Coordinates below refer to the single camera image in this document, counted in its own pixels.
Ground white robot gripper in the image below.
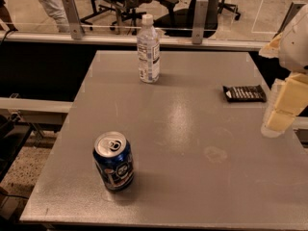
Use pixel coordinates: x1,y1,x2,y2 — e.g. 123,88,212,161
259,5,308,138

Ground black rxbar chocolate wrapper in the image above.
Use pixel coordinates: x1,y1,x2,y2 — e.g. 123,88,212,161
222,85,267,102

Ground black office chair right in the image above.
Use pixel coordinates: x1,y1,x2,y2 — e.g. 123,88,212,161
218,0,243,21

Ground black office chair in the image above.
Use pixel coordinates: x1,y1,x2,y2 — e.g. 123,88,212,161
154,0,219,38
80,0,145,35
218,0,243,21

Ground black office chair middle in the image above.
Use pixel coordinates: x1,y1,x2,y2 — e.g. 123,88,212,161
154,0,219,38

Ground clear plastic water bottle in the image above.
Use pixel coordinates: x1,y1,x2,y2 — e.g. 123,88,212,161
137,13,160,83

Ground black office chair left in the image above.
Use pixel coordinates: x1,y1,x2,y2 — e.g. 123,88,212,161
80,0,145,35

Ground blue soda can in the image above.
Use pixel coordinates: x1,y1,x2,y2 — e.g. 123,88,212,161
92,131,134,192

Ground person legs light trousers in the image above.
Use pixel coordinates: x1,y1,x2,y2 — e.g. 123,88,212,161
38,0,69,33

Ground glass barrier panel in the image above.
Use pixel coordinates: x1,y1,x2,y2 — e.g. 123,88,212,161
5,0,308,41

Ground right metal glass bracket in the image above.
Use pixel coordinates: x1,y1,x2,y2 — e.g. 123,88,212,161
192,0,209,44

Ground metal glass bracket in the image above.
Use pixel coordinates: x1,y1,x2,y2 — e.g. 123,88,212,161
62,0,84,39
192,0,209,44

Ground left metal glass bracket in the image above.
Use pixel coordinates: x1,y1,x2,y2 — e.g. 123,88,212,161
62,0,84,39

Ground metal shelf rail left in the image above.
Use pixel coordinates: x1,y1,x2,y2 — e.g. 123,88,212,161
0,97,72,125

